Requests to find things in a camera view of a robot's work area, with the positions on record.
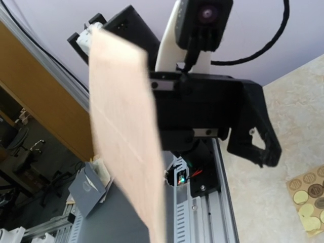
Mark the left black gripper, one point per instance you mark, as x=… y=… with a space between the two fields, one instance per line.
x=191 y=106

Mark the wax seal sticker sheet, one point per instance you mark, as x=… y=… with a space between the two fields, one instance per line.
x=306 y=191

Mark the pink printed card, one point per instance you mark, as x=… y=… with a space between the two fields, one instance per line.
x=124 y=126

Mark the grey paper bag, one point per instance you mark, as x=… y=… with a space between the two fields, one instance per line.
x=90 y=186

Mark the wooden desk panel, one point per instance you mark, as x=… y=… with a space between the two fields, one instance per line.
x=27 y=81

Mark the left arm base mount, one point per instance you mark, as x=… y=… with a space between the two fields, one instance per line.
x=196 y=168

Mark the front aluminium rail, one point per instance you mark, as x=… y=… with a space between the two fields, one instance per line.
x=208 y=218

